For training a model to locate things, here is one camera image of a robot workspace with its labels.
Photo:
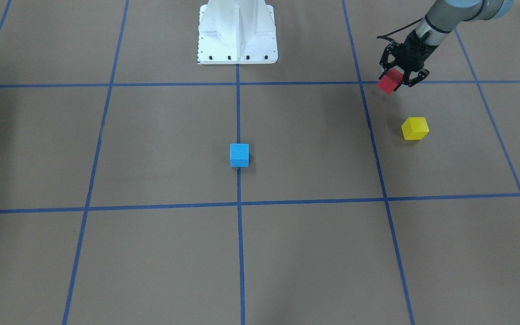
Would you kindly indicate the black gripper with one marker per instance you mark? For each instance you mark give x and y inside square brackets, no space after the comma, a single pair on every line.
[412,53]

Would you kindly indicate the red wooden block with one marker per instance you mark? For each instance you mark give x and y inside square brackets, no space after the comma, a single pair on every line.
[390,80]

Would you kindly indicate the blue wooden block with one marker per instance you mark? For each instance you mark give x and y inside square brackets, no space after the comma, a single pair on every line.
[239,155]

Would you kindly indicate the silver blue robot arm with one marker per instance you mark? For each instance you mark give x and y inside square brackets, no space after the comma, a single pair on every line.
[445,15]

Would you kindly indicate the yellow wooden block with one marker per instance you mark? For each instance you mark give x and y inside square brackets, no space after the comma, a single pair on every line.
[415,128]

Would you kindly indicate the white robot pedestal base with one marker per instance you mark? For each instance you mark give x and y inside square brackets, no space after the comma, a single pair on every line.
[237,32]

